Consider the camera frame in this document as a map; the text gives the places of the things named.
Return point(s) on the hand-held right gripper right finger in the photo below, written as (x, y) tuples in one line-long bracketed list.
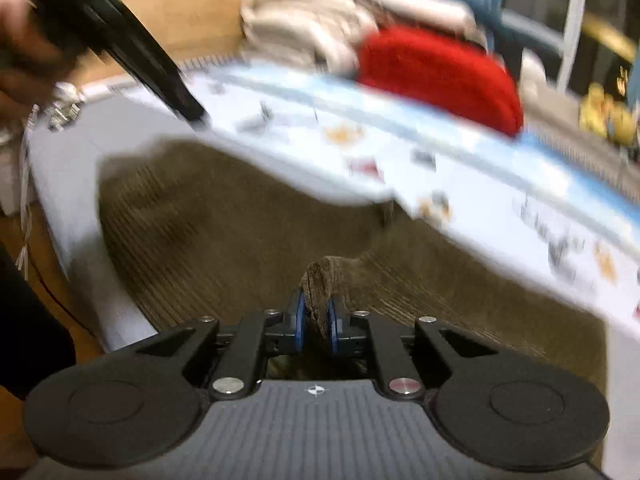
[(333, 327)]

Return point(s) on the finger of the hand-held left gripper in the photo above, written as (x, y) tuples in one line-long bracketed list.
[(160, 70)]

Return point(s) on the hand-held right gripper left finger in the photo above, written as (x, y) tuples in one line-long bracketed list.
[(299, 320)]

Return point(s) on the person's left hand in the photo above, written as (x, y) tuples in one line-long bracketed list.
[(25, 50)]

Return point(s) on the small metal clip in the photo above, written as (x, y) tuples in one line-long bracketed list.
[(64, 107)]

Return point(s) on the printed sheet with blue border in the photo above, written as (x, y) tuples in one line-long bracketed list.
[(300, 125)]

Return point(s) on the striped beige cloth pile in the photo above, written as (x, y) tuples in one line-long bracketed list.
[(310, 15)]

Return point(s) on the red plush cushion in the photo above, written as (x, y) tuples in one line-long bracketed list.
[(440, 75)]

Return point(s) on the person's dark clothing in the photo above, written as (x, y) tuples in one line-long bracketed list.
[(25, 335)]

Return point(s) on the yellow plush toy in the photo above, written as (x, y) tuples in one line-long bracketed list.
[(607, 112)]

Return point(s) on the white pole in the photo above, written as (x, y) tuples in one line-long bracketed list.
[(575, 10)]

